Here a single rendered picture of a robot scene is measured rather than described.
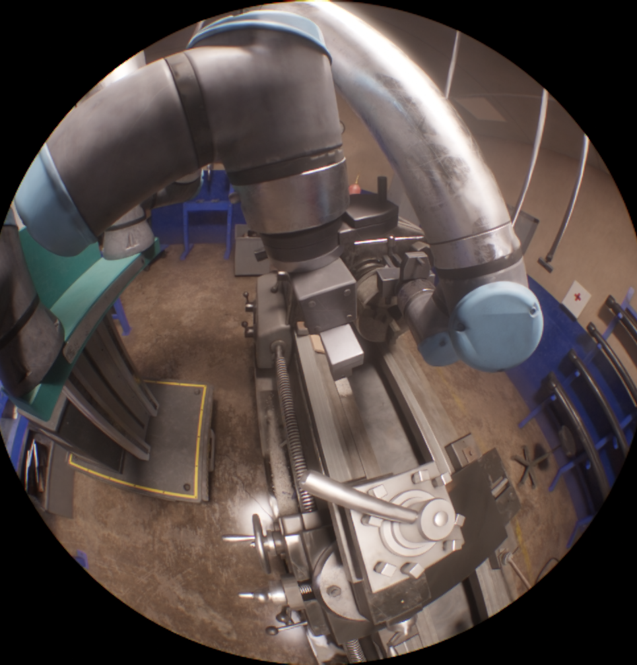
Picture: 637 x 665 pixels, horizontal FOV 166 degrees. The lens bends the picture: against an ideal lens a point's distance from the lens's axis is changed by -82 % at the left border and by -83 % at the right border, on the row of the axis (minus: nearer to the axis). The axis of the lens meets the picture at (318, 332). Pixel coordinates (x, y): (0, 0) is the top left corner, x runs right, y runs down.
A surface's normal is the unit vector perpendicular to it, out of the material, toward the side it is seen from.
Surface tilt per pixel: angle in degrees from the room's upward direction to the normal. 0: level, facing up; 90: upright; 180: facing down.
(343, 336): 25
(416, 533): 90
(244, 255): 90
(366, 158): 90
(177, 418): 0
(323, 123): 83
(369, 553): 0
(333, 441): 36
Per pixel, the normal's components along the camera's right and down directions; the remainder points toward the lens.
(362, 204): -0.15, -0.57
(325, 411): -0.39, -0.59
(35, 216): 0.52, 0.71
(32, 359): 0.97, 0.01
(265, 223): -0.36, 0.80
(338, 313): 0.29, 0.76
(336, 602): 0.21, -0.73
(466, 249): -0.69, 0.52
